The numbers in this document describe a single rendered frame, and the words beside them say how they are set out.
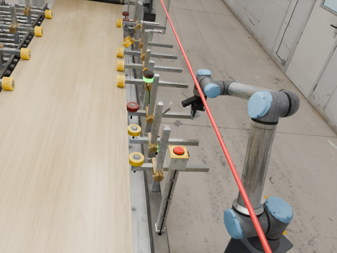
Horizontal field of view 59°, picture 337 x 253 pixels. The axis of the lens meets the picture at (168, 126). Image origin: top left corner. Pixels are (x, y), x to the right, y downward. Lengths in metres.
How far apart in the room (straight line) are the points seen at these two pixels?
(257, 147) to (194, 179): 1.53
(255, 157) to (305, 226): 1.62
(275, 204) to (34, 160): 1.21
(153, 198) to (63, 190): 0.50
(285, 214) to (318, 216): 1.47
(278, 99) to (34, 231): 1.11
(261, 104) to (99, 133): 0.90
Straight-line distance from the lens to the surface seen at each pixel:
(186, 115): 2.06
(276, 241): 1.78
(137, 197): 1.78
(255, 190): 1.47
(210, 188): 2.81
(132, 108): 1.95
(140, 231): 1.64
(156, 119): 1.68
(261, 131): 1.35
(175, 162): 1.17
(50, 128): 1.77
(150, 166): 1.63
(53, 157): 1.59
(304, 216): 3.01
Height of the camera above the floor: 1.98
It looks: 36 degrees down
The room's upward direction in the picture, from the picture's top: 12 degrees clockwise
